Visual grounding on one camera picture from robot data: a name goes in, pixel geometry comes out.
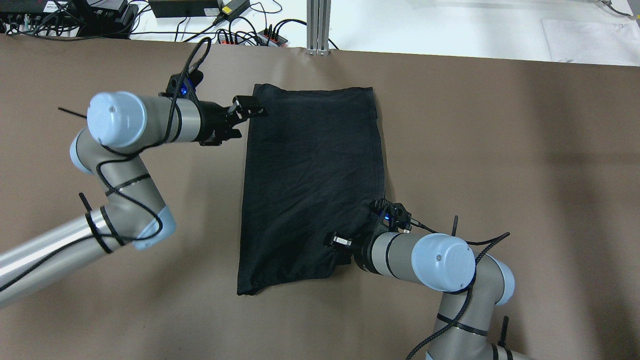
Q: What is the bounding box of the black power adapter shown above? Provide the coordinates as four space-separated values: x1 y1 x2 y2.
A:
220 0 250 18

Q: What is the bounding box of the black t-shirt with logo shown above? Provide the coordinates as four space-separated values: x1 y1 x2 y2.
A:
237 83 386 296

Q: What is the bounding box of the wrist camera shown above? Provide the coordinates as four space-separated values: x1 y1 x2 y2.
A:
158 70 204 98
369 198 413 234

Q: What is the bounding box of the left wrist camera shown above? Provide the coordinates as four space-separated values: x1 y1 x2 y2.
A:
158 70 204 98

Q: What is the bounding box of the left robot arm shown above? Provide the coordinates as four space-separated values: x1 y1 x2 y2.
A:
1 91 267 307

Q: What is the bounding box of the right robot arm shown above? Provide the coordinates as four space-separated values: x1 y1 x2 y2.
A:
324 215 528 360

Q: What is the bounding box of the aluminium frame post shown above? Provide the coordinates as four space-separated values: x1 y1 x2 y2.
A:
306 0 332 57

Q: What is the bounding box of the grey orange usb hub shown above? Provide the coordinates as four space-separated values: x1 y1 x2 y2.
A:
214 29 253 46
257 26 290 47

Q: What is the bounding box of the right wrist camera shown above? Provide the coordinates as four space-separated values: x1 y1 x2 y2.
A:
369 198 413 234

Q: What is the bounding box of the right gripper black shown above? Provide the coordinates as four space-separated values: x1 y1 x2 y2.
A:
324 221 388 275

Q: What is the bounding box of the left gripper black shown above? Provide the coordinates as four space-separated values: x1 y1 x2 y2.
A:
198 95 268 146

